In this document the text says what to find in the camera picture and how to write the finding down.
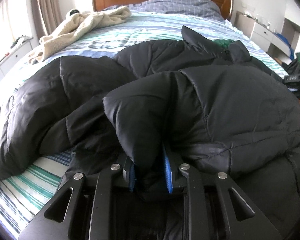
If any white drawer cabinet left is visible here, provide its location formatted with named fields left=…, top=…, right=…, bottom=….
left=0, top=38, right=33, bottom=81

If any blue striped bed sheet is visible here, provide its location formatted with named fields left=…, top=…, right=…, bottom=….
left=0, top=11, right=286, bottom=239

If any black quilted puffer jacket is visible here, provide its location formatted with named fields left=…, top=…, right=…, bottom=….
left=0, top=27, right=300, bottom=238

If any cream fleece garment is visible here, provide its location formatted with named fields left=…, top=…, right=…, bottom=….
left=28, top=6, right=132, bottom=64

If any blue cloth on desk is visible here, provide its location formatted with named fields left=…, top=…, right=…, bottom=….
left=275, top=33, right=295, bottom=60

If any blue plaid folded duvet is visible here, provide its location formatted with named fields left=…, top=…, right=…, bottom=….
left=103, top=0, right=225, bottom=22

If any white desk with drawers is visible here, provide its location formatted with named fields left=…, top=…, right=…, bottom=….
left=234, top=11, right=292, bottom=58

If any beige curtain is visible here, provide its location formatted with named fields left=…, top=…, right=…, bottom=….
left=31, top=0, right=63, bottom=39

